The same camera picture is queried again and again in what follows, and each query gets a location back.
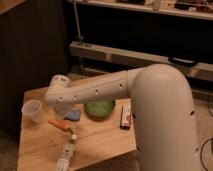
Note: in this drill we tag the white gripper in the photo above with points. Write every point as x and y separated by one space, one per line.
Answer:
62 109

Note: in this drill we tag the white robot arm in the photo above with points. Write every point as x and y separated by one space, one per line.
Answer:
162 107

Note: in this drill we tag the blue sponge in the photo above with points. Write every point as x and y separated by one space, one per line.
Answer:
73 115

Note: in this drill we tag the clear plastic cup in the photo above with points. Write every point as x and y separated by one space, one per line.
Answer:
32 110

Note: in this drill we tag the green bowl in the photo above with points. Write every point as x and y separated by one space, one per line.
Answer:
99 109

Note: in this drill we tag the red and black box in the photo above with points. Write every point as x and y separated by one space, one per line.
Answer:
125 121

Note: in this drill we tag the metal stand pole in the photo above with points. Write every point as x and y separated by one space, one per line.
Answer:
79 35

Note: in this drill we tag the wooden shelf with clutter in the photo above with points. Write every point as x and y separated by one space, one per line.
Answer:
152 8

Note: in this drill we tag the grey case with black handle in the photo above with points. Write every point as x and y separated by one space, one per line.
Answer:
198 70

